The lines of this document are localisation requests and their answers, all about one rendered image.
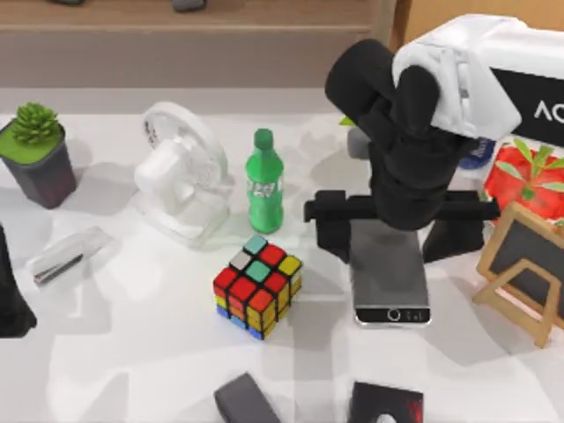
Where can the silver and black smartphone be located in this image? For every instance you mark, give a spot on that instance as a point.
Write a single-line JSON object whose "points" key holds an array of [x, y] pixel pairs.
{"points": [[388, 273]]}

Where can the wooden framed blackboard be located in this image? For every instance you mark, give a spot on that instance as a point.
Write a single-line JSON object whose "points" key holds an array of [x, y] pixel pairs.
{"points": [[520, 260]]}

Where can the grey pot with green plant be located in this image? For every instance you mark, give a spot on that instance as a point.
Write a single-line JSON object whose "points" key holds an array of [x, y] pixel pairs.
{"points": [[358, 143]]}

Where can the green bottle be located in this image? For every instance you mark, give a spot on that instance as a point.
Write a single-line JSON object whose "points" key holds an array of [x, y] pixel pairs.
{"points": [[264, 189]]}

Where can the red box with green leaves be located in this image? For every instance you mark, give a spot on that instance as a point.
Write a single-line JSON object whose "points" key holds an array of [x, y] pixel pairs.
{"points": [[511, 176]]}

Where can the blue can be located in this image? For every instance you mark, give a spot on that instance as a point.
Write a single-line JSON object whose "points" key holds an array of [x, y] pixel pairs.
{"points": [[478, 155]]}

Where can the multicoloured puzzle cube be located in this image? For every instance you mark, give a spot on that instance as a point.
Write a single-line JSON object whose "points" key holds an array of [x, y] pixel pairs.
{"points": [[257, 286]]}

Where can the white desk fan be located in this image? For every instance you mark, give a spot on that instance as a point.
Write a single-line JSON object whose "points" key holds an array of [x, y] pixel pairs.
{"points": [[185, 176]]}

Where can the black and red box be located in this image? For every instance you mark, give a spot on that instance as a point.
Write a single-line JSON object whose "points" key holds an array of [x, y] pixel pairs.
{"points": [[388, 403]]}

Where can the dark grey box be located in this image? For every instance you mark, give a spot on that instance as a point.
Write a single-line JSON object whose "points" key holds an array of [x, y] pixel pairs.
{"points": [[244, 401]]}

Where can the wooden cupboard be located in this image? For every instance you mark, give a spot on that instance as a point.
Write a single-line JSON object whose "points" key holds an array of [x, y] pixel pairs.
{"points": [[440, 11]]}

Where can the wooden shelf unit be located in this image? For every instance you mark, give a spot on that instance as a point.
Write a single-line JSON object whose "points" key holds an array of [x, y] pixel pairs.
{"points": [[176, 39]]}

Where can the clear and silver stapler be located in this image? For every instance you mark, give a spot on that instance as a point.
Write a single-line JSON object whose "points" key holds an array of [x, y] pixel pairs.
{"points": [[66, 257]]}

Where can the dark grey object on shelf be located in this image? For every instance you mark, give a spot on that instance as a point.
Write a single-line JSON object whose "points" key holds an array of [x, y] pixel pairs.
{"points": [[189, 4]]}

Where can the green succulent in dark pot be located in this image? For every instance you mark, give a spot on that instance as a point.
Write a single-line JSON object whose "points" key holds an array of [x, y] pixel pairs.
{"points": [[37, 163]]}

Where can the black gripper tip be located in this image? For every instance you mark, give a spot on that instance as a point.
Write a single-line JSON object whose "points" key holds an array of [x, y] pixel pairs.
{"points": [[11, 295]]}

